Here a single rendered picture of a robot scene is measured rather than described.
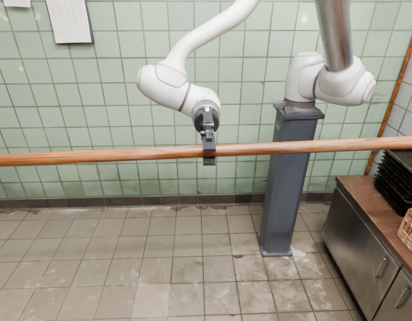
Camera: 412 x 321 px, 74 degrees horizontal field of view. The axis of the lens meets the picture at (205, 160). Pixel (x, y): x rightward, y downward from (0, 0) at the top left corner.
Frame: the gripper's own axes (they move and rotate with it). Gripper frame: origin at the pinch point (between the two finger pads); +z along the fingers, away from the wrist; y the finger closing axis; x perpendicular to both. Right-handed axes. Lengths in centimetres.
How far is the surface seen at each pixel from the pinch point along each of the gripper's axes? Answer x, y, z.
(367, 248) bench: -80, 74, -34
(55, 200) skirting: 120, 109, -121
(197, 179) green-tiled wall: 4, 92, -123
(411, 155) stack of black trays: -105, 36, -59
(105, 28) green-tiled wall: 57, -18, -122
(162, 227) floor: 31, 117, -95
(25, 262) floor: 117, 116, -66
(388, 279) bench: -80, 75, -17
